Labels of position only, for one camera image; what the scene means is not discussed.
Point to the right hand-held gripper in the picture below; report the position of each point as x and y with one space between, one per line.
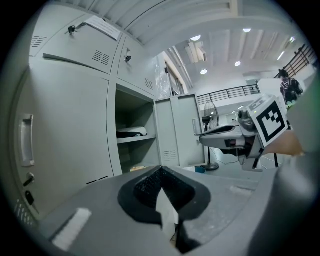
270 120

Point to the black standing fan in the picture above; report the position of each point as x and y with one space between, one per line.
211 112

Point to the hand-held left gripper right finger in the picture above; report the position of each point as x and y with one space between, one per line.
225 212

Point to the white paper notice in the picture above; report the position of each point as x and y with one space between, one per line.
102 26

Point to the person's right forearm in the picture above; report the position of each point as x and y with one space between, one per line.
285 143

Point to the round ceiling light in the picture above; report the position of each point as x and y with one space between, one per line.
195 38
237 63
247 30
203 71

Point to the ceiling air conditioner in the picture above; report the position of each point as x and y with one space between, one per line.
198 53

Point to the white and black cap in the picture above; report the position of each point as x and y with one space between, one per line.
131 131

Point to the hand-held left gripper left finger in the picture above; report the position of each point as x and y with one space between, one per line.
100 200

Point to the grey metal locker cabinet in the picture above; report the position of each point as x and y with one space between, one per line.
75 112

